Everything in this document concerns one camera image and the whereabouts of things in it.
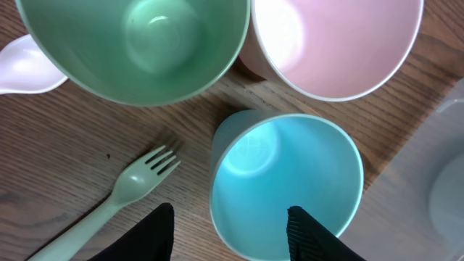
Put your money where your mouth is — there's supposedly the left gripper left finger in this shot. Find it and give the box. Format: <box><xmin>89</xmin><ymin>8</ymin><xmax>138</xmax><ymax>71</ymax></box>
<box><xmin>88</xmin><ymin>203</ymin><xmax>175</xmax><ymax>261</ymax></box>

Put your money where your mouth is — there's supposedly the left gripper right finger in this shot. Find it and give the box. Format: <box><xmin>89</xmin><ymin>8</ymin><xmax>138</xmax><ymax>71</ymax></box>
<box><xmin>286</xmin><ymin>206</ymin><xmax>365</xmax><ymax>261</ymax></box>

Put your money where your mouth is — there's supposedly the blue cup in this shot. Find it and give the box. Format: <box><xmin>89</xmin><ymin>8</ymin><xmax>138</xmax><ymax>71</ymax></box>
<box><xmin>210</xmin><ymin>110</ymin><xmax>364</xmax><ymax>260</ymax></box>

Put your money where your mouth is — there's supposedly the clear plastic container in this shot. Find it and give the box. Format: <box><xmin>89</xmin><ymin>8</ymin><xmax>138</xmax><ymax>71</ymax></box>
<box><xmin>341</xmin><ymin>80</ymin><xmax>463</xmax><ymax>260</ymax></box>

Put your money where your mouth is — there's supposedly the green plastic fork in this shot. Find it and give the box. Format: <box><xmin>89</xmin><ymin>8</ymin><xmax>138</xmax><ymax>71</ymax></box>
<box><xmin>29</xmin><ymin>146</ymin><xmax>181</xmax><ymax>261</ymax></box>

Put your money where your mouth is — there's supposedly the green cup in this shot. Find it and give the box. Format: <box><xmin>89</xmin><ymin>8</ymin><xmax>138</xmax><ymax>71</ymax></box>
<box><xmin>16</xmin><ymin>0</ymin><xmax>251</xmax><ymax>107</ymax></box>

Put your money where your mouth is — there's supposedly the pink white cup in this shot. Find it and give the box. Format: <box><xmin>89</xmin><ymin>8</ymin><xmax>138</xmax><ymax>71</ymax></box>
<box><xmin>239</xmin><ymin>0</ymin><xmax>425</xmax><ymax>102</ymax></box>

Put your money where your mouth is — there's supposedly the white plastic spoon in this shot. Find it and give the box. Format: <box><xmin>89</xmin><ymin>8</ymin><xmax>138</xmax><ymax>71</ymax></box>
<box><xmin>1</xmin><ymin>34</ymin><xmax>68</xmax><ymax>94</ymax></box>

